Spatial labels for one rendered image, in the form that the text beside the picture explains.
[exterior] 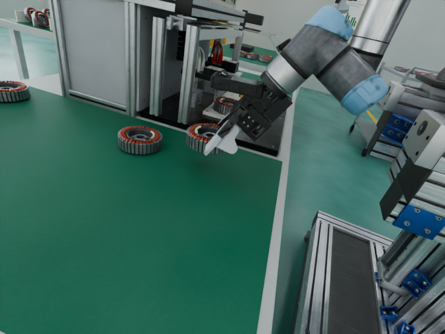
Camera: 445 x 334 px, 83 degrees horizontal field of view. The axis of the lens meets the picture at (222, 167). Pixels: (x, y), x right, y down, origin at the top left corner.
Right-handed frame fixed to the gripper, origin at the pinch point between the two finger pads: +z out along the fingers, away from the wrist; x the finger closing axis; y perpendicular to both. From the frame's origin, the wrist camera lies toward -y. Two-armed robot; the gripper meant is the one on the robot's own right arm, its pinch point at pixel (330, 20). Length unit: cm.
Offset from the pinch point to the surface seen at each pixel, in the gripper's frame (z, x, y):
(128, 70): 26, -72, -47
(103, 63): 26, -72, -57
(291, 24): 0, 480, -101
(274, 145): 38, -60, 0
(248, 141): 38, -64, -8
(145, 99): 35, -66, -45
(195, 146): 32, -89, -14
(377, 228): 115, 38, 78
